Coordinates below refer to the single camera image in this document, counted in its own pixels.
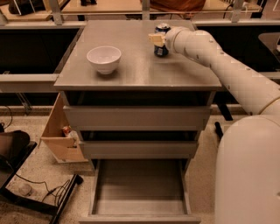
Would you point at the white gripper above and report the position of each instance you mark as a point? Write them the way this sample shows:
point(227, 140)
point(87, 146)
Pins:
point(171, 39)

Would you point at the blue pepsi can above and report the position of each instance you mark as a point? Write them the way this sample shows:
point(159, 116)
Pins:
point(160, 49)

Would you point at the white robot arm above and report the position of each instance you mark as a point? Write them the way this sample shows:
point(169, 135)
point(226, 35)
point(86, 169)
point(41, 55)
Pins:
point(247, 172)

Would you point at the grey drawer cabinet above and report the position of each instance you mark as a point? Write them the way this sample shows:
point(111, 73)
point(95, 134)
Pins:
point(141, 79)

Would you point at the grey top drawer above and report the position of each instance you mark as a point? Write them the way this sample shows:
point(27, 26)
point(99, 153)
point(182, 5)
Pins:
point(137, 118)

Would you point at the grey middle drawer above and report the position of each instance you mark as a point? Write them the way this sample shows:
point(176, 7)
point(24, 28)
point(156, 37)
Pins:
point(138, 149)

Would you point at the grey open bottom drawer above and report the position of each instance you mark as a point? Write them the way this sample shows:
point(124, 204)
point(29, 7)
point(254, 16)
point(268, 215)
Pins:
point(139, 191)

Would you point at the white ceramic bowl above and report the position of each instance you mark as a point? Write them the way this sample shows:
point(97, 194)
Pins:
point(104, 59)

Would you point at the black table leg foot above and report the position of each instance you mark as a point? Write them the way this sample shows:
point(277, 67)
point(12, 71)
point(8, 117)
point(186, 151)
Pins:
point(218, 130)

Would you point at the red snack packet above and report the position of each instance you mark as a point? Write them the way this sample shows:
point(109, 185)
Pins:
point(66, 130)

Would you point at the wooden background table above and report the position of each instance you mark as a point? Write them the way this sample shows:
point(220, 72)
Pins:
point(74, 7)

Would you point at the grey metal railing frame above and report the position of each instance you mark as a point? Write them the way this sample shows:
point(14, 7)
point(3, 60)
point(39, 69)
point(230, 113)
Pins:
point(264, 13)

